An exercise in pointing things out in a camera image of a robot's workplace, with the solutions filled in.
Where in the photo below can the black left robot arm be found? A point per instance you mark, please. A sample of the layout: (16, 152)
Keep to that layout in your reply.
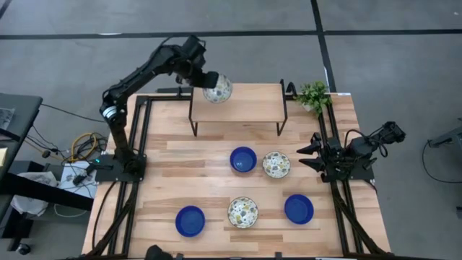
(121, 141)

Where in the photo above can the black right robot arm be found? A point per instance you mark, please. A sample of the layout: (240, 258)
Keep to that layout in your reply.
(361, 148)

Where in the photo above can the black side desk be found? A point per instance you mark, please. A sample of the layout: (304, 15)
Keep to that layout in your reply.
(21, 108)

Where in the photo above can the speckled mini bowl yellow outside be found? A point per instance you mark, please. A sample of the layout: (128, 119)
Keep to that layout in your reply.
(222, 93)
(243, 213)
(276, 164)

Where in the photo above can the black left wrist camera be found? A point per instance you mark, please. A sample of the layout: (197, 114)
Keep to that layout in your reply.
(195, 46)

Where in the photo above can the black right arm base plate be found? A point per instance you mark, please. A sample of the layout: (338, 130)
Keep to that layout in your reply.
(362, 176)

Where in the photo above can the white power box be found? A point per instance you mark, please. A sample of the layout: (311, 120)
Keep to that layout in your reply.
(68, 177)

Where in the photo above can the white plastic bag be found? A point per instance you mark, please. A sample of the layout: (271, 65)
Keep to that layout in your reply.
(32, 202)

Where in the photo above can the wooden shelf black legs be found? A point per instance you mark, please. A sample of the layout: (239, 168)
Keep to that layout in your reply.
(245, 104)

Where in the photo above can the grey equipment stand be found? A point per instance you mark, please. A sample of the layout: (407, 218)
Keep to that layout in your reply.
(449, 137)

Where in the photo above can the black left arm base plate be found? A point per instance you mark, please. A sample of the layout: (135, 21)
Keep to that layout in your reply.
(108, 173)

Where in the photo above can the green plant white pot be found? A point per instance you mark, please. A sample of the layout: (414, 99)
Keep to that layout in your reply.
(314, 95)

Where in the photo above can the black table-level camera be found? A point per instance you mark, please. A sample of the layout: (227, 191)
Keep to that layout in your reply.
(154, 253)

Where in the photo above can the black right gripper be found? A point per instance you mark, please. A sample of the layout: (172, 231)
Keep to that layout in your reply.
(330, 159)

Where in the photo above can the black aluminium table frame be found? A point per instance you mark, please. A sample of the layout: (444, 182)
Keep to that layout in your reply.
(162, 97)

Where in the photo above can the blue mini bowl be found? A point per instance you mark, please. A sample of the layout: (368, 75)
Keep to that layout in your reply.
(299, 209)
(243, 159)
(190, 221)

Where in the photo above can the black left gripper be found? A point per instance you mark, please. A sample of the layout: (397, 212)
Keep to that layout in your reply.
(190, 74)

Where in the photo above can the black caster wheel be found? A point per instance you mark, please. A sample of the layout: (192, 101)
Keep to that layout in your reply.
(24, 249)

